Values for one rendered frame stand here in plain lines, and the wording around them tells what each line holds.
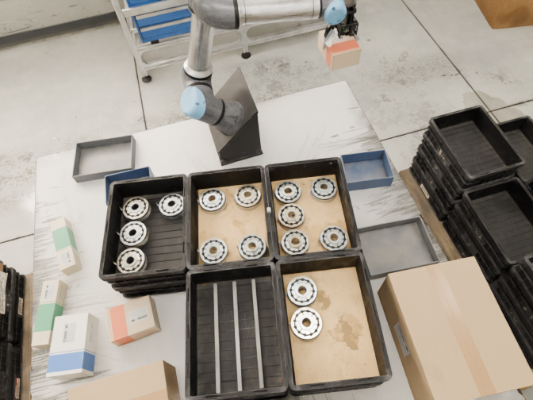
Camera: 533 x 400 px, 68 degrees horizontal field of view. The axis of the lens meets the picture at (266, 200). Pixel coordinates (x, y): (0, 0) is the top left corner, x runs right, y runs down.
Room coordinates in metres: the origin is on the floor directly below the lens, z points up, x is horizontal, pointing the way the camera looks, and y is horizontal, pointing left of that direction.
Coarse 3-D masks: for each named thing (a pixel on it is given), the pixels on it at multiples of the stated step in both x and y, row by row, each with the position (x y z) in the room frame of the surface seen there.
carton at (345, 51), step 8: (320, 32) 1.40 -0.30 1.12; (336, 32) 1.39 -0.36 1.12; (320, 40) 1.38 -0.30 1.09; (336, 40) 1.34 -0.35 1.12; (344, 40) 1.33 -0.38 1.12; (352, 40) 1.33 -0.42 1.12; (320, 48) 1.38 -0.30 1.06; (328, 48) 1.30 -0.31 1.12; (336, 48) 1.29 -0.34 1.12; (344, 48) 1.29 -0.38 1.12; (352, 48) 1.28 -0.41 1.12; (360, 48) 1.28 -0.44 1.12; (328, 56) 1.29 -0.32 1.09; (336, 56) 1.26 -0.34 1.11; (344, 56) 1.26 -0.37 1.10; (352, 56) 1.27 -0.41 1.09; (328, 64) 1.28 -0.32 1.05; (336, 64) 1.26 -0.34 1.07; (344, 64) 1.26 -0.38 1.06; (352, 64) 1.27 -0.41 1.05
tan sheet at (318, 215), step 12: (288, 180) 0.88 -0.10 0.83; (300, 180) 0.88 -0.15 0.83; (312, 180) 0.87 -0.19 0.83; (288, 192) 0.83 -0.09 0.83; (276, 204) 0.78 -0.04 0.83; (300, 204) 0.77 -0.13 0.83; (312, 204) 0.76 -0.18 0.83; (324, 204) 0.75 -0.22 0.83; (336, 204) 0.75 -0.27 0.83; (276, 216) 0.73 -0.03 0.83; (312, 216) 0.71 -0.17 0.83; (324, 216) 0.70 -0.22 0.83; (336, 216) 0.70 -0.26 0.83; (312, 228) 0.66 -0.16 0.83; (324, 228) 0.65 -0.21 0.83; (312, 240) 0.61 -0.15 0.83; (348, 240) 0.59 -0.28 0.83
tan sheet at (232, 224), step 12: (228, 192) 0.86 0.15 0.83; (228, 204) 0.80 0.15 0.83; (204, 216) 0.76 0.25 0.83; (216, 216) 0.76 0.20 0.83; (228, 216) 0.75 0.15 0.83; (240, 216) 0.74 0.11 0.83; (252, 216) 0.74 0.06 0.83; (264, 216) 0.73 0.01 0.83; (204, 228) 0.71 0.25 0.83; (216, 228) 0.70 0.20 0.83; (228, 228) 0.70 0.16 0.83; (240, 228) 0.69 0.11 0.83; (252, 228) 0.69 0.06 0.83; (264, 228) 0.68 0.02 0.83; (204, 240) 0.65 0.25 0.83; (228, 240) 0.64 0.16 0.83
